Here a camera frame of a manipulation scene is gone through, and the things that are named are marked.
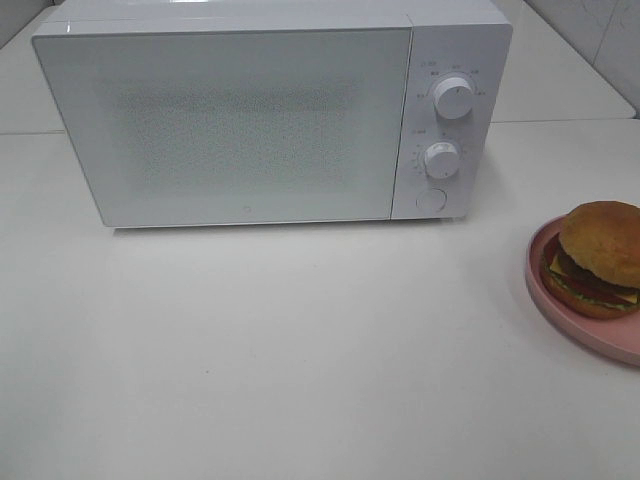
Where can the round white door button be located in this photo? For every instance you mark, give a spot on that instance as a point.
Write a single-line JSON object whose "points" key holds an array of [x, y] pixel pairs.
{"points": [[431, 200]]}

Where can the white microwave door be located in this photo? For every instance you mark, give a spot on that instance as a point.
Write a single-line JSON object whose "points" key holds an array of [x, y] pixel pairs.
{"points": [[233, 128]]}

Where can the white microwave knob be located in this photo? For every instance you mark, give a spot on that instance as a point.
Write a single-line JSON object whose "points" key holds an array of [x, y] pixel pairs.
{"points": [[442, 160], [453, 97]]}

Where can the toy hamburger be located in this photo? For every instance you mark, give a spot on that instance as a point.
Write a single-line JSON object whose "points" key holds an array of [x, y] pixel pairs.
{"points": [[592, 264]]}

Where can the pink round plate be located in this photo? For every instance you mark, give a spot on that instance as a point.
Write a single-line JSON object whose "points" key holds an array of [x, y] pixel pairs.
{"points": [[616, 339]]}

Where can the white microwave oven body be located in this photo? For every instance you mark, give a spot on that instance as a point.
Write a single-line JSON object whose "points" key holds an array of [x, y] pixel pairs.
{"points": [[470, 38]]}

